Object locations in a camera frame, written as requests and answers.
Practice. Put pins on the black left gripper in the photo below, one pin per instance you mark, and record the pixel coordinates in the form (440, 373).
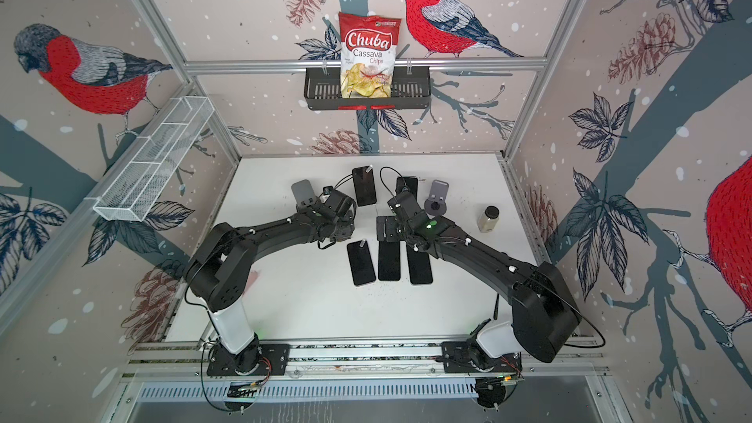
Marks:
(349, 223)

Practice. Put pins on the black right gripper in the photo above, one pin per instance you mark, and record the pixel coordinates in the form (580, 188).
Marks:
(388, 222)

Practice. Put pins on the black phone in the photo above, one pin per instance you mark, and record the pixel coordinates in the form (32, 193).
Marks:
(420, 271)
(364, 186)
(408, 184)
(389, 261)

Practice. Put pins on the purple edged phone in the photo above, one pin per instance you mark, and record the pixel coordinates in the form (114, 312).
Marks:
(360, 261)

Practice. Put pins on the wooden round phone stand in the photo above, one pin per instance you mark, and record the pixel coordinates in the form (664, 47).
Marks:
(304, 195)

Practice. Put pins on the grey round phone stand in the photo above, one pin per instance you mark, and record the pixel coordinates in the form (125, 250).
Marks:
(436, 203)

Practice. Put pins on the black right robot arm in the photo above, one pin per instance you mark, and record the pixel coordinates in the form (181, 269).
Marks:
(543, 311)

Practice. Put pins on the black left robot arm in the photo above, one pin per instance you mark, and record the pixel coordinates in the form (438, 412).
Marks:
(218, 272)

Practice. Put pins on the yellow liquid jar black lid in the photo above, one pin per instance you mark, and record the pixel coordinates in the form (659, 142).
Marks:
(488, 219)

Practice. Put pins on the red cassava chips bag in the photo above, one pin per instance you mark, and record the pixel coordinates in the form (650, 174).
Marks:
(368, 55)

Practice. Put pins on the black wall basket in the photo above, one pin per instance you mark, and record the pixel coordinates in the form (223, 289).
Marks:
(411, 90)

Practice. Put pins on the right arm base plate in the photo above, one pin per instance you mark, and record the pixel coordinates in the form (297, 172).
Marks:
(465, 357)

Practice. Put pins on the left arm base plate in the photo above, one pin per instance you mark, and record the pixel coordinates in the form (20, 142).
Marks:
(270, 358)

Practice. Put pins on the white wire mesh basket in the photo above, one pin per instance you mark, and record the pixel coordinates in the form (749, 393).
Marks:
(159, 152)

